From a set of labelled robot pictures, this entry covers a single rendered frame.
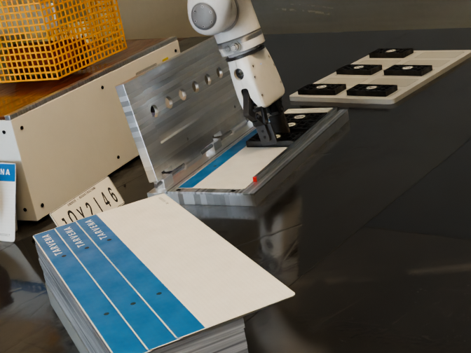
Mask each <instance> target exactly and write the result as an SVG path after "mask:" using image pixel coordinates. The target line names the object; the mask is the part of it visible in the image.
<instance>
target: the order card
mask: <svg viewBox="0 0 471 353"><path fill-rule="evenodd" d="M124 203H125V202H124V200H123V198H122V197H121V195H120V194H119V192H118V191H117V189H116V187H115V186H114V185H113V183H112V181H111V179H110V178H109V177H108V176H106V177H105V178H103V179H101V180H100V181H98V182H97V183H96V184H94V185H92V186H91V187H90V188H87V189H86V190H84V191H83V192H82V193H80V194H78V195H77V196H76V197H74V198H72V199H71V200H69V201H68V202H66V203H64V204H63V205H62V206H60V207H58V208H57V209H55V210H54V211H52V212H51V213H50V217H51V218H52V220H53V221H54V222H55V225H56V226H57V227H58V226H62V225H65V224H68V223H71V222H74V221H77V220H79V219H82V218H85V217H88V216H92V215H94V214H99V213H101V212H105V211H107V210H110V209H114V208H117V207H120V206H121V205H123V204H124Z"/></svg>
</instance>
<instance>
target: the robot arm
mask: <svg viewBox="0 0 471 353"><path fill-rule="evenodd" d="M187 9H188V17H189V21H190V23H191V26H192V27H193V28H194V29H195V30H196V31H197V32H198V33H199V34H202V35H206V36H213V35H214V37H215V39H216V42H217V45H218V47H219V52H220V53H221V56H222V57H226V56H228V57H227V58H226V61H227V62H228V67H229V70H230V73H231V78H232V81H233V85H234V88H235V91H236V94H237V96H238V100H239V102H240V105H241V107H242V108H243V115H244V117H246V118H247V119H249V120H250V121H251V122H252V124H253V126H254V127H255V128H256V129H257V132H258V135H259V138H260V140H261V144H262V146H268V145H271V144H276V143H277V142H278V139H277V137H276V135H275V132H290V128H289V125H288V123H287V119H286V117H285V114H284V107H283V106H282V96H283V95H284V93H285V89H284V86H283V84H282V81H281V78H280V76H279V73H278V70H277V69H276V67H275V64H274V62H273V60H272V58H271V56H270V54H269V52H268V51H267V49H266V47H265V45H264V44H263V45H261V43H263V42H264V41H265V38H264V35H263V33H262V30H261V27H260V24H259V21H258V19H257V16H256V13H255V11H254V8H253V5H252V2H251V0H188V3H187ZM256 107H260V108H258V109H255V108H256ZM266 108H267V110H268V112H269V114H270V115H272V116H269V120H270V123H269V122H268V116H267V113H266ZM256 112H261V116H262V117H261V116H260V115H259V114H257V113H256ZM282 112H283V113H282Z"/></svg>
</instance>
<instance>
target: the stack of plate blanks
mask: <svg viewBox="0 0 471 353"><path fill-rule="evenodd" d="M33 238H34V241H35V244H36V250H37V253H38V255H39V263H40V266H41V268H42V270H43V275H44V278H45V281H46V282H45V285H46V289H47V292H48V297H49V300H50V304H51V305H52V307H53V309H54V311H55V312H56V314H57V316H58V317H59V319H60V321H61V322H62V324H63V326H64V327H65V329H66V330H67V332H68V334H69V336H70V337H71V339H72V340H73V342H74V344H75V346H76V347H77V349H78V351H79V352H80V353H248V348H247V340H246V337H245V330H244V328H245V324H244V319H243V317H241V318H238V319H234V320H233V321H229V322H227V323H225V324H222V325H219V326H216V327H214V328H211V329H208V330H206V331H203V332H200V333H197V334H195V335H192V336H190V337H187V338H184V339H182V340H178V341H177V342H173V343H171V344H169V345H166V346H163V347H160V348H158V349H155V350H151V351H149V350H146V349H145V347H144V346H143V344H142V343H141V342H140V341H139V339H138V338H137V337H136V335H135V334H134V333H133V332H132V330H131V329H130V328H129V326H128V325H127V324H126V323H125V321H124V320H123V318H122V317H121V316H120V314H119V313H118V312H117V311H116V309H115V308H114V307H113V305H112V304H111V303H110V302H109V300H108V299H107V297H106V296H105V295H104V294H103V293H102V291H101V290H100V288H99V287H98V286H97V285H96V283H95V282H94V281H93V279H92V278H91V277H90V275H89V274H88V273H87V272H86V270H85V269H84V268H83V266H82V265H81V264H80V263H79V261H78V260H77V259H76V257H75V256H74V255H73V253H72V252H71V251H70V250H69V248H68V247H67V245H66V244H65V243H64V242H63V241H62V239H61V238H60V236H59V235H58V234H57V233H56V232H55V229H51V230H47V231H45V232H42V233H38V234H35V235H33Z"/></svg>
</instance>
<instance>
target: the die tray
mask: <svg viewBox="0 0 471 353"><path fill-rule="evenodd" d="M469 57H471V50H414V53H412V54H410V55H408V56H406V57H405V58H369V55H368V56H366V57H363V58H362V59H360V60H358V61H356V62H354V63H352V64H382V70H380V71H378V72H376V73H375V74H373V75H342V74H336V72H334V73H333V74H330V75H328V76H326V77H324V78H322V79H320V80H318V81H317V82H315V83H324V84H346V89H345V90H344V91H342V92H340V93H339V94H337V95H298V91H297V92H295V93H293V94H291V95H290V96H289V99H290V101H300V102H340V103H361V104H394V103H396V102H398V101H400V100H401V99H403V98H404V97H406V96H407V95H409V94H411V93H412V92H414V91H415V90H417V89H419V88H421V87H422V86H424V85H425V84H427V83H429V82H430V81H432V80H434V79H435V78H437V77H438V76H440V75H442V74H443V73H445V72H446V71H448V70H450V69H452V68H453V67H455V66H456V65H458V64H460V63H461V62H463V61H464V60H466V59H467V58H469ZM395 64H405V65H432V71H430V72H428V73H426V74H425V75H423V76H384V72H383V70H385V69H387V68H389V67H391V66H393V65H395ZM357 84H380V85H397V91H395V92H394V93H392V94H390V95H388V96H387V97H372V96H350V95H347V92H346V90H348V89H350V88H352V87H353V86H355V85H357Z"/></svg>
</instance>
